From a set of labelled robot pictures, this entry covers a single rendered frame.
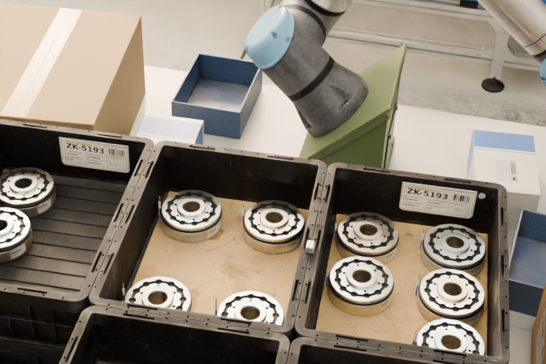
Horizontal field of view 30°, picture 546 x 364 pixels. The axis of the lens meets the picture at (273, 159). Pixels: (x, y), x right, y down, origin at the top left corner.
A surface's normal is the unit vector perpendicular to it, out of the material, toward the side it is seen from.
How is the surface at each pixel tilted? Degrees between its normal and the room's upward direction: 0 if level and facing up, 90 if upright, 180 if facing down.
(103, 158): 90
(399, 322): 0
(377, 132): 90
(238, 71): 90
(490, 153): 0
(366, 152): 90
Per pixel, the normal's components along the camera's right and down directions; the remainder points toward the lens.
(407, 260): 0.03, -0.79
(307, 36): 0.66, -0.33
